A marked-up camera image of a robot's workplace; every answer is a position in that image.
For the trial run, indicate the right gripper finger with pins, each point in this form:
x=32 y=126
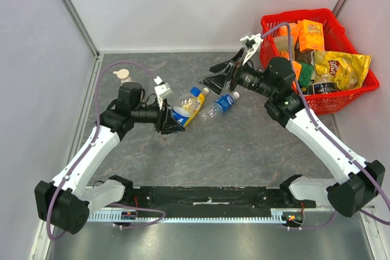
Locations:
x=218 y=83
x=222 y=66

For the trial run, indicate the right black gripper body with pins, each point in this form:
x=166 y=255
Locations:
x=232 y=73

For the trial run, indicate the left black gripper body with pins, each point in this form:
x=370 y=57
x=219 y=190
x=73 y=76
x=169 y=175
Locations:
x=159 y=120

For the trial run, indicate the clear blue label bottle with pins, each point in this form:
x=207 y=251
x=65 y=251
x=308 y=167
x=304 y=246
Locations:
x=184 y=107

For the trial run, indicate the crushed clear water bottle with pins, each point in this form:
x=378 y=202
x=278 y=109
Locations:
x=219 y=107

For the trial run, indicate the blue bottle cap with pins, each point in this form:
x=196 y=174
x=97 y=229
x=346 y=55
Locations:
x=195 y=91

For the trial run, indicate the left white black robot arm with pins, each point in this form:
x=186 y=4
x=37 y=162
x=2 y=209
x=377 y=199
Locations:
x=65 y=202

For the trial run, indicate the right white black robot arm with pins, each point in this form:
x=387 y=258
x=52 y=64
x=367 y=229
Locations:
x=357 y=181

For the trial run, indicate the yellow juice bottle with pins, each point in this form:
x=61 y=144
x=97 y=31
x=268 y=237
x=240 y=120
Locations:
x=200 y=101

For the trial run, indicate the beige pump soap bottle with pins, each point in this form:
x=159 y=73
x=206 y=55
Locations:
x=123 y=75

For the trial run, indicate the brown cardboard box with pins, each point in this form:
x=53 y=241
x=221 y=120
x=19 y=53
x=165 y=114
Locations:
x=281 y=43

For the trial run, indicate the orange packet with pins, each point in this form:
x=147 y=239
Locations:
x=297 y=67

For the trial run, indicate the small orange box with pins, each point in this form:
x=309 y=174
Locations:
x=293 y=28

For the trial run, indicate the green package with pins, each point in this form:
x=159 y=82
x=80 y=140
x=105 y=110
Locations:
x=305 y=74

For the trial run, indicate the orange scrub daddy box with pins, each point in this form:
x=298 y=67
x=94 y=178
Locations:
x=311 y=36

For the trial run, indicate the dark can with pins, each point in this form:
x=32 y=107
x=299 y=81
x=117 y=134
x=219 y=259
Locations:
x=322 y=88

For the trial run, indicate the yellow chips bag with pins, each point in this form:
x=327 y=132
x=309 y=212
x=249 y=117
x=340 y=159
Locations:
x=347 y=71

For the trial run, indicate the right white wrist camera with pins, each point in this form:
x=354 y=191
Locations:
x=251 y=45

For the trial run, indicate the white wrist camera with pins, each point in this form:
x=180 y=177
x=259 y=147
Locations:
x=162 y=91
x=251 y=45

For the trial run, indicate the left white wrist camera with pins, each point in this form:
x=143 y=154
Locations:
x=162 y=91

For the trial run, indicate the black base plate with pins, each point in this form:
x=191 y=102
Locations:
x=213 y=202

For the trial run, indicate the white cable duct rail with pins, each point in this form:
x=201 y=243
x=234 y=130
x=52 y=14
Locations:
x=130 y=216

